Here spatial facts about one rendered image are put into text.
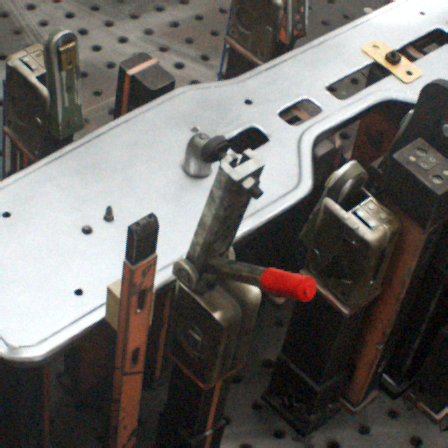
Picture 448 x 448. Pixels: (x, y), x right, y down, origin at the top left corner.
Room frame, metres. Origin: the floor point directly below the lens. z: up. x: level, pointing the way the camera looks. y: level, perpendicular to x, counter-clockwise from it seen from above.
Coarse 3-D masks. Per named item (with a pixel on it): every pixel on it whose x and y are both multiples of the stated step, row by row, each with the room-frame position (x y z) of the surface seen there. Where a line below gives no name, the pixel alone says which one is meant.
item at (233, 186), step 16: (208, 144) 0.76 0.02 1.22; (224, 144) 0.76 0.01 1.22; (208, 160) 0.76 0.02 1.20; (224, 160) 0.75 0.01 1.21; (240, 160) 0.76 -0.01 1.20; (256, 160) 0.75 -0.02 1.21; (224, 176) 0.73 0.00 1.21; (240, 176) 0.73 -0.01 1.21; (256, 176) 0.75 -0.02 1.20; (224, 192) 0.73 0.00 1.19; (240, 192) 0.74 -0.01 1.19; (256, 192) 0.73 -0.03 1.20; (208, 208) 0.74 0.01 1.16; (224, 208) 0.73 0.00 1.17; (240, 208) 0.75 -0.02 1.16; (208, 224) 0.74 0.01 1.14; (224, 224) 0.74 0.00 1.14; (240, 224) 0.76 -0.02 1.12; (192, 240) 0.75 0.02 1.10; (208, 240) 0.74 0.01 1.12; (224, 240) 0.75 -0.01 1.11; (192, 256) 0.75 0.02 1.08; (208, 256) 0.74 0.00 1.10; (224, 256) 0.76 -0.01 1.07
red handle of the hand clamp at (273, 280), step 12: (216, 264) 0.74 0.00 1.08; (228, 264) 0.74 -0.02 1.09; (240, 264) 0.74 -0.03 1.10; (228, 276) 0.73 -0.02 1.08; (240, 276) 0.72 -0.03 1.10; (252, 276) 0.71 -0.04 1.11; (264, 276) 0.70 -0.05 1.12; (276, 276) 0.70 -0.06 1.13; (288, 276) 0.69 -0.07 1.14; (300, 276) 0.69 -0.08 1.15; (264, 288) 0.70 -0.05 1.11; (276, 288) 0.69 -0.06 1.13; (288, 288) 0.68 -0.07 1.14; (300, 288) 0.68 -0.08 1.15; (312, 288) 0.68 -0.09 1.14
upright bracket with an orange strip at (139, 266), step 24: (144, 240) 0.67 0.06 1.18; (144, 264) 0.67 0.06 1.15; (144, 288) 0.67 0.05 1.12; (120, 312) 0.66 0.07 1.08; (144, 312) 0.67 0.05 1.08; (120, 336) 0.66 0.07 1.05; (144, 336) 0.68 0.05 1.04; (120, 360) 0.66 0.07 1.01; (144, 360) 0.68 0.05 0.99; (120, 384) 0.66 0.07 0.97; (120, 408) 0.66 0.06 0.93; (120, 432) 0.66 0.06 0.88
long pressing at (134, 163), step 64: (320, 64) 1.17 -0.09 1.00; (128, 128) 0.99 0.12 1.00; (256, 128) 1.03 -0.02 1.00; (320, 128) 1.05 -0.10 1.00; (0, 192) 0.86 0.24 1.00; (64, 192) 0.87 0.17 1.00; (128, 192) 0.89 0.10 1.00; (192, 192) 0.91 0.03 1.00; (0, 256) 0.77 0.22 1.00; (64, 256) 0.79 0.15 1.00; (0, 320) 0.69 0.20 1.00; (64, 320) 0.70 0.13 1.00
